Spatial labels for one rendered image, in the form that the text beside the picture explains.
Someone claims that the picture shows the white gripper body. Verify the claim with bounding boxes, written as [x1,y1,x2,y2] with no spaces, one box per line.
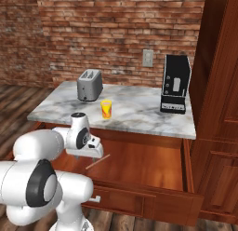
[65,143,105,159]

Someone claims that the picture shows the pale thin straw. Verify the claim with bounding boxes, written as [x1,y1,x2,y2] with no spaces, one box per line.
[85,153,112,170]

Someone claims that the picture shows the yellow orange smoothie cup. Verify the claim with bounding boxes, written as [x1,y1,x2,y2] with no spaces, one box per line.
[99,100,113,120]

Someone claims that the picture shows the wooden drawer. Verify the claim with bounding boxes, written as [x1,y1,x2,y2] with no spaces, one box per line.
[6,120,205,227]

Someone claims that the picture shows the grey toaster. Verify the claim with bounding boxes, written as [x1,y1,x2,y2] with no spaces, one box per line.
[76,68,104,102]

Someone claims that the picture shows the black coffee machine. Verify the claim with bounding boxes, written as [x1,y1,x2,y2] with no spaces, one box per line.
[159,54,192,116]

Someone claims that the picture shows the tall wooden cabinet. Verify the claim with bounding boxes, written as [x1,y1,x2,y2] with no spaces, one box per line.
[188,0,238,225]

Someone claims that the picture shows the silver drawer handle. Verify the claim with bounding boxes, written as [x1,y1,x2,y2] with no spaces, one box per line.
[88,195,102,204]

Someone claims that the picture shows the grey wall outlet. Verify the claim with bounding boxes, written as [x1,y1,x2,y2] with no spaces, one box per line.
[141,48,154,68]

